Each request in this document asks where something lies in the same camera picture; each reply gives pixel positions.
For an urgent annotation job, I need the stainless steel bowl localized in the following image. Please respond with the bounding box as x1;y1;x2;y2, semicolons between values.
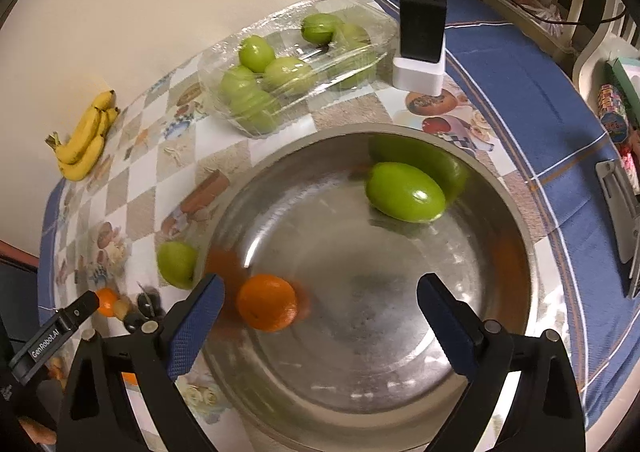
197;125;538;443

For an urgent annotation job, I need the printed checked tablecloth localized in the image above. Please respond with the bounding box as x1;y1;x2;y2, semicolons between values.
37;0;640;433

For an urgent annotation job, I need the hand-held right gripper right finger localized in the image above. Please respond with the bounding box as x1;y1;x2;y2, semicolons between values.
417;273;586;452

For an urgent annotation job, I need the yellow banana bunch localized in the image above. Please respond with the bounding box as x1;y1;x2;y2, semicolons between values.
45;90;121;181

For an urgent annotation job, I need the person's left hand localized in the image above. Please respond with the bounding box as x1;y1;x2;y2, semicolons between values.
20;418;58;445

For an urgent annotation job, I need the green box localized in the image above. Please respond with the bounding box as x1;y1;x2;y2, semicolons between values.
605;57;640;100

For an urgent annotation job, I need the oval green jujube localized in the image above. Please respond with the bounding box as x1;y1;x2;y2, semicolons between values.
365;161;447;223
157;241;199;289

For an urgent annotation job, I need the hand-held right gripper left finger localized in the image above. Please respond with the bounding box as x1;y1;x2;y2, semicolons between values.
55;273;226;452

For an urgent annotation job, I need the white wooden chair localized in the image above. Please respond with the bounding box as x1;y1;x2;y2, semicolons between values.
484;0;640;100

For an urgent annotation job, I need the white charging dock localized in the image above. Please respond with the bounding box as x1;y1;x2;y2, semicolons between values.
392;38;447;96

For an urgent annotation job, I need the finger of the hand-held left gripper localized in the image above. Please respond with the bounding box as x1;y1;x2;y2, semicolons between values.
9;291;101;385

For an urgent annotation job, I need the black power adapter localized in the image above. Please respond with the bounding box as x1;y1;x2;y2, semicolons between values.
399;0;447;64

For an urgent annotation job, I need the silver metal stand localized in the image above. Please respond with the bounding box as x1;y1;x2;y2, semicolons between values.
595;159;640;299

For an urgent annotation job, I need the pile of green jujubes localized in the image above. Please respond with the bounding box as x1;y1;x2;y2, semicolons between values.
220;13;381;133

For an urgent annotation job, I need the clear plastic clamshell container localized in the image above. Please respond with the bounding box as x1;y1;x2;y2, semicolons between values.
197;0;401;139

